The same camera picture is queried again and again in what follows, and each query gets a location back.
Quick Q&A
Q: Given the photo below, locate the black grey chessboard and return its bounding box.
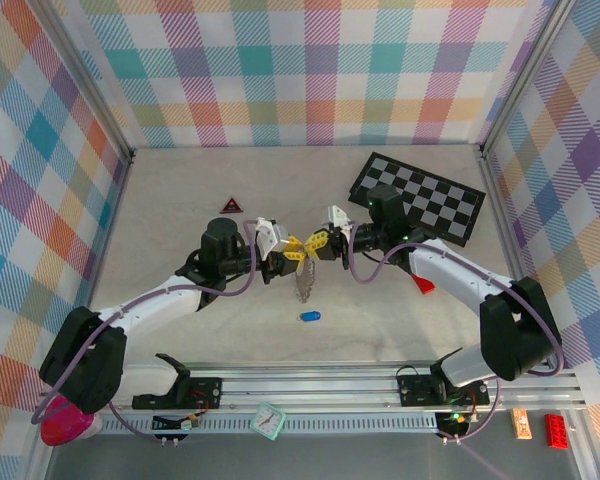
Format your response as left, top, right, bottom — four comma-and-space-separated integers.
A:
347, 152, 486, 248

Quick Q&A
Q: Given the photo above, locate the teal square alarm clock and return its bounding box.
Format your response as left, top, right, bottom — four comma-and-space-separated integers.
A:
249, 401, 287, 441

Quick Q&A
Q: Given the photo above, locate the small connector board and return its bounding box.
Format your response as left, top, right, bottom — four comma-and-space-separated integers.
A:
152, 410, 212, 432
434, 410, 476, 436

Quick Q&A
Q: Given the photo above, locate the pink plastic bowl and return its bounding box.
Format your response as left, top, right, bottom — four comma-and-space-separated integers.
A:
40, 394, 104, 446

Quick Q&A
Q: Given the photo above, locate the orange wooden block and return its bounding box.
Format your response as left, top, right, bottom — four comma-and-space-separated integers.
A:
510, 408, 533, 440

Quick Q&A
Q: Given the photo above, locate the red toy brick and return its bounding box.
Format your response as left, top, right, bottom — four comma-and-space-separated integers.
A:
544, 413, 573, 450

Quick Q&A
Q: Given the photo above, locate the aluminium side rail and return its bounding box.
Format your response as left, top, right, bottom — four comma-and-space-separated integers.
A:
477, 149, 556, 369
74, 159, 134, 351

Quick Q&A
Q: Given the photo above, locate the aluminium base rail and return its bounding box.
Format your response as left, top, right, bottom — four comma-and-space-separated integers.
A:
124, 363, 584, 412

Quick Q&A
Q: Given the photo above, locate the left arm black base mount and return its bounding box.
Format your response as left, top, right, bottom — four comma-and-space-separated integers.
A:
132, 377, 224, 412

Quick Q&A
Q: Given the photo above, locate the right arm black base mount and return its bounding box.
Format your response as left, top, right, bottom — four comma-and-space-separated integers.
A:
396, 372, 491, 407

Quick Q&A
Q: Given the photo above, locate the slotted metal cable duct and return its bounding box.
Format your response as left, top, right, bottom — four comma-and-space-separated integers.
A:
99, 415, 441, 435

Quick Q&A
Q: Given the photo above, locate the aluminium frame post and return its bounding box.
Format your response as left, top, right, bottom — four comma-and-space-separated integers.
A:
42, 0, 136, 166
477, 0, 581, 161

